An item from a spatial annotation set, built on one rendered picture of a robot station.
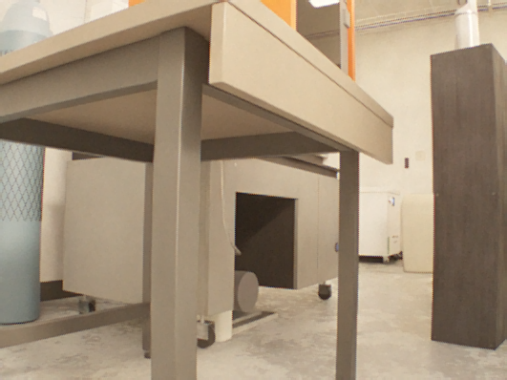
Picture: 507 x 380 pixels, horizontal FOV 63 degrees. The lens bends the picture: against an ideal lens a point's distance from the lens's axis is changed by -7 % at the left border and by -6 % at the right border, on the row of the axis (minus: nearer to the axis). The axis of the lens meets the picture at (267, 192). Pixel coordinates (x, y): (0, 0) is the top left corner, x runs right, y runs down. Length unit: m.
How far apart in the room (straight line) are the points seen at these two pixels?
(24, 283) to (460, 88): 1.87
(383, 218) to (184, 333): 4.18
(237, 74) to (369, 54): 5.28
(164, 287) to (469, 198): 1.34
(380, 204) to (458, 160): 2.98
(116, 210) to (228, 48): 1.32
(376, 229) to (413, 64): 2.07
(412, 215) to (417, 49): 2.36
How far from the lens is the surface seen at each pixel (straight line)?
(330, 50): 1.02
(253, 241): 2.13
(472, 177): 1.70
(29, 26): 2.11
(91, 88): 0.66
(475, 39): 1.92
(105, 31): 0.61
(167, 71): 0.55
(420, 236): 3.96
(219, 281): 1.50
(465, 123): 1.73
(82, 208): 1.91
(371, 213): 4.67
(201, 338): 1.57
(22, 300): 2.00
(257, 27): 0.54
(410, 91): 5.47
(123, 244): 1.71
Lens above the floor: 0.45
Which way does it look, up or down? 3 degrees up
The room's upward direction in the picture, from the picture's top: 1 degrees clockwise
